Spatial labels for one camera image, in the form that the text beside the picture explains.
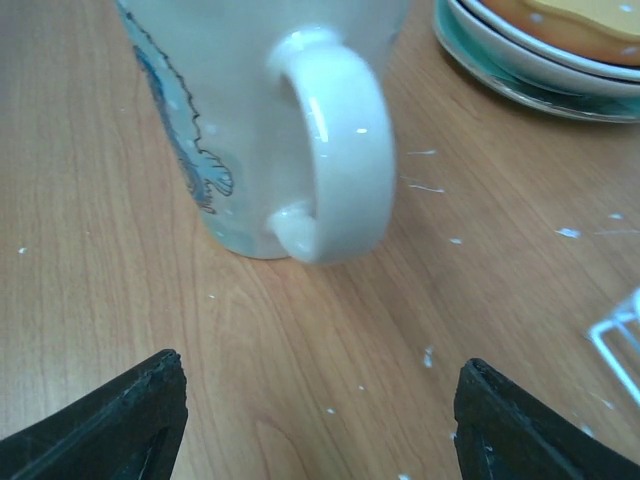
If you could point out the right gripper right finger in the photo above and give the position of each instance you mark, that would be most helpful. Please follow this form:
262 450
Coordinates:
503 432

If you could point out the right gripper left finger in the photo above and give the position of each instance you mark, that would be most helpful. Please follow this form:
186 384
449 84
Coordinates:
129 428

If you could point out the cream dragon mug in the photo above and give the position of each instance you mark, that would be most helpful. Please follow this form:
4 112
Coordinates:
277 116

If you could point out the orange dotted plate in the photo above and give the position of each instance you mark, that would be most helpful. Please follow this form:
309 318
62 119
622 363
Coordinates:
602 30

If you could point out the white bottom plate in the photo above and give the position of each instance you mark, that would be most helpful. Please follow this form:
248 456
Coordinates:
476 62

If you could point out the red teal patterned plate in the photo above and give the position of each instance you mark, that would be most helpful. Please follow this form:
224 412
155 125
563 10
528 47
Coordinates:
532 67

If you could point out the white wire dish rack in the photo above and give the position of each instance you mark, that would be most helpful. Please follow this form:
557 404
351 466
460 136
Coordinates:
616 340

